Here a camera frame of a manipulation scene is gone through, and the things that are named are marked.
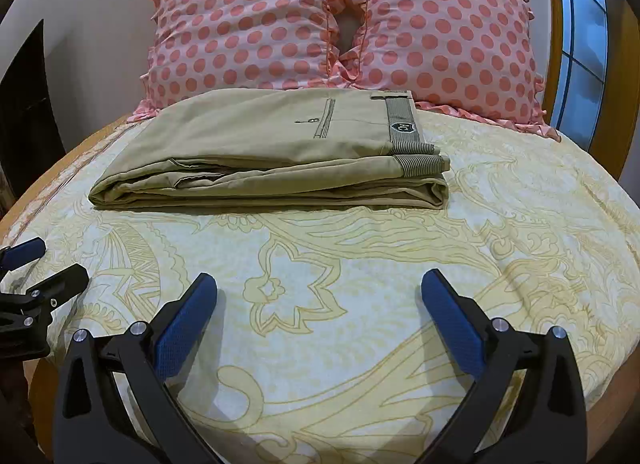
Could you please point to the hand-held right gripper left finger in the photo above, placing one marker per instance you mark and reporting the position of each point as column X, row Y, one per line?
column 185, row 324

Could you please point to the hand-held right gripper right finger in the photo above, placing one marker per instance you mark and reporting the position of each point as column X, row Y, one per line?
column 452, row 324

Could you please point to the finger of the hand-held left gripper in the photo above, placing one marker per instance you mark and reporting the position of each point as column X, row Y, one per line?
column 50, row 289
column 27, row 250

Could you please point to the khaki pants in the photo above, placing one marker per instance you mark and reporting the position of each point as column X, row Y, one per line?
column 280, row 153

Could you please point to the dark wooden furniture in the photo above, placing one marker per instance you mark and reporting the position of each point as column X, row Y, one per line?
column 25, row 113

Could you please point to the yellow floral bed sheet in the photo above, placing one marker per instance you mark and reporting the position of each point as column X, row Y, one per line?
column 320, row 264

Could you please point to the pink polka dot pillow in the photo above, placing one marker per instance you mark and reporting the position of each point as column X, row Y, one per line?
column 440, row 38
column 245, row 28

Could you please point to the window with wooden frame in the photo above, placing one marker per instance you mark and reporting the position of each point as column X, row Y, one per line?
column 582, row 43

